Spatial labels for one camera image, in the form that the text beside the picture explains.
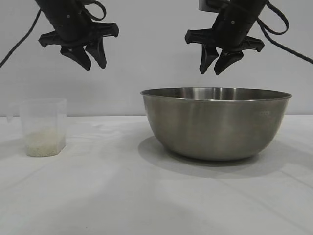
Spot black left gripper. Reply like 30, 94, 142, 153
34, 0, 120, 71

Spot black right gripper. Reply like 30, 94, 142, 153
185, 0, 269, 76

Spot stainless steel mixing bowl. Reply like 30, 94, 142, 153
140, 86, 293, 162

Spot translucent plastic measuring cup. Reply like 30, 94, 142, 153
6, 98, 68, 157

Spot white rice grains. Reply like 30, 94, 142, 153
25, 128, 67, 157

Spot looped black left gripper cable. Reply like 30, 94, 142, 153
83, 0, 108, 22

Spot looped black gripper cable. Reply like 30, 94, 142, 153
255, 0, 294, 34
83, 0, 108, 22

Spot long black left arm cable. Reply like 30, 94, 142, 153
0, 8, 42, 69

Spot long black arm cable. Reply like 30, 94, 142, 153
0, 8, 42, 69
261, 24, 313, 63

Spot looped black right gripper cable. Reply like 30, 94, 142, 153
255, 0, 294, 34

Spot long black right arm cable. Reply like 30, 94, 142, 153
261, 24, 313, 63

